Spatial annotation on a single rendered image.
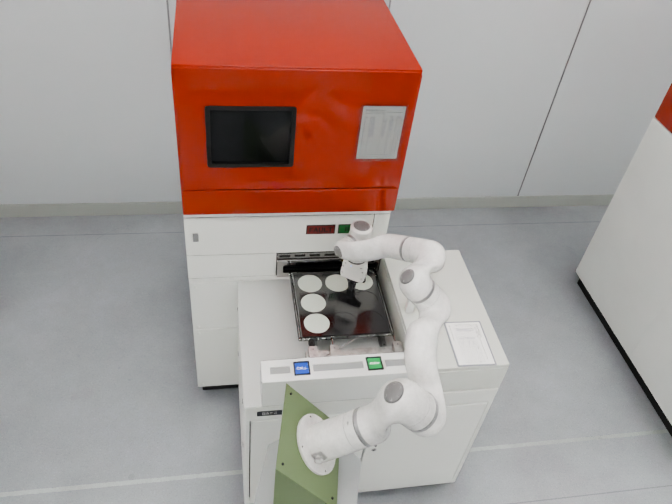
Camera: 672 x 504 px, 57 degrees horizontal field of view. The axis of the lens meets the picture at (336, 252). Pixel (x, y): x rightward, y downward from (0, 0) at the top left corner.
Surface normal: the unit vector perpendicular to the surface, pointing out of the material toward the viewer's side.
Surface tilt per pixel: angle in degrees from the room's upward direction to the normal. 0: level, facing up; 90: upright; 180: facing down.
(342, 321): 0
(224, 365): 90
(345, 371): 0
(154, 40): 90
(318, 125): 90
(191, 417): 0
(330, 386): 90
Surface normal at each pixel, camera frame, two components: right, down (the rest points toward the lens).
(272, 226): 0.15, 0.68
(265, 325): 0.10, -0.73
